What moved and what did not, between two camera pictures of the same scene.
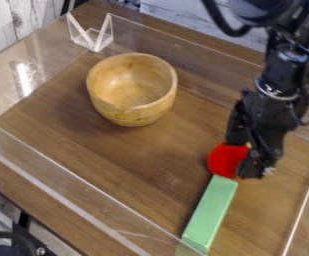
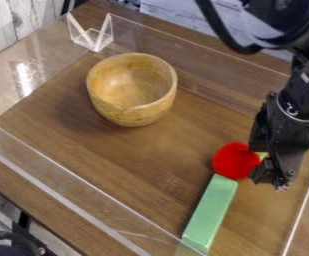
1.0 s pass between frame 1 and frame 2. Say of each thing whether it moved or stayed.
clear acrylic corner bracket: stayed
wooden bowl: stayed
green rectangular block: stayed
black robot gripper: moved
